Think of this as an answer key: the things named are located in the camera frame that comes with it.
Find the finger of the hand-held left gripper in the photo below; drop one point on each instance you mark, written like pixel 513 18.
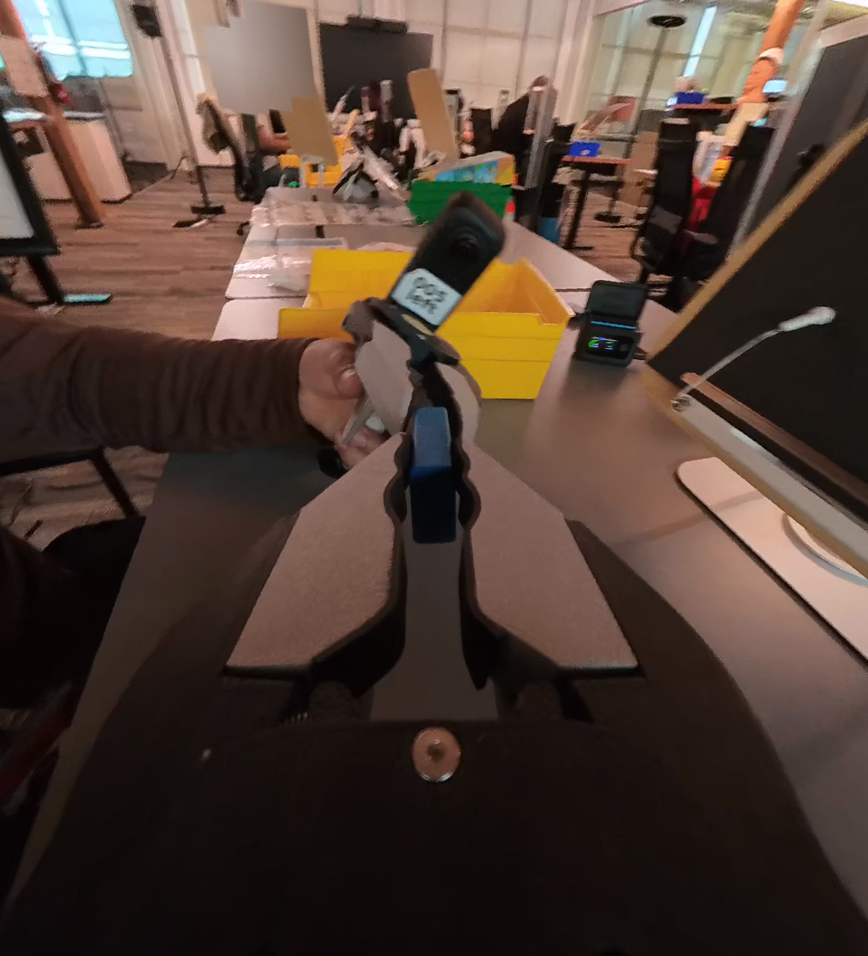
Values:
pixel 464 407
pixel 389 373

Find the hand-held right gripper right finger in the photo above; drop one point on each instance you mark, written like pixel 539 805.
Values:
pixel 546 582

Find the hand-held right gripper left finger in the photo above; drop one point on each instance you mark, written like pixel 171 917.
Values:
pixel 314 567

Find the blue rectangular block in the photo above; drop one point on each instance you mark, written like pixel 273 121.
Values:
pixel 432 485

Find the person's left forearm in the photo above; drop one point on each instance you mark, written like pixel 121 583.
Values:
pixel 143 381

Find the person's left hand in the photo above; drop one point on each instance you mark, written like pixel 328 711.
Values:
pixel 326 388

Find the green bin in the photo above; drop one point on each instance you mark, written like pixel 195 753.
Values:
pixel 456 205

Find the large yellow bin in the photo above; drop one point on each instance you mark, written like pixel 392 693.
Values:
pixel 509 336

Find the colourful printed box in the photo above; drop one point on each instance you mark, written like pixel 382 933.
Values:
pixel 479 170

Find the cardboard sign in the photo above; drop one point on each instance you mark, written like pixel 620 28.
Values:
pixel 313 134
pixel 434 112

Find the clear plastic bag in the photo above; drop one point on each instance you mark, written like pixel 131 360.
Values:
pixel 277 270

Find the small yellow bin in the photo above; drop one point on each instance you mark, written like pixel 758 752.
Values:
pixel 314 173

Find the small black screen device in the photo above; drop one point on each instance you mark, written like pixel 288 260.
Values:
pixel 609 328

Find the black office chair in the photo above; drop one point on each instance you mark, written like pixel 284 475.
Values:
pixel 669 209

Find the black floor stand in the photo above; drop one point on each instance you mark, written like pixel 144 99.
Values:
pixel 199 213

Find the white cabinet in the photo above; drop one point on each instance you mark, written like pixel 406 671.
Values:
pixel 98 164

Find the computer monitor with silver stand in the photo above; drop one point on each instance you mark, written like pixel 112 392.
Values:
pixel 815 299

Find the black wall screen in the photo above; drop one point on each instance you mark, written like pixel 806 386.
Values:
pixel 374 67

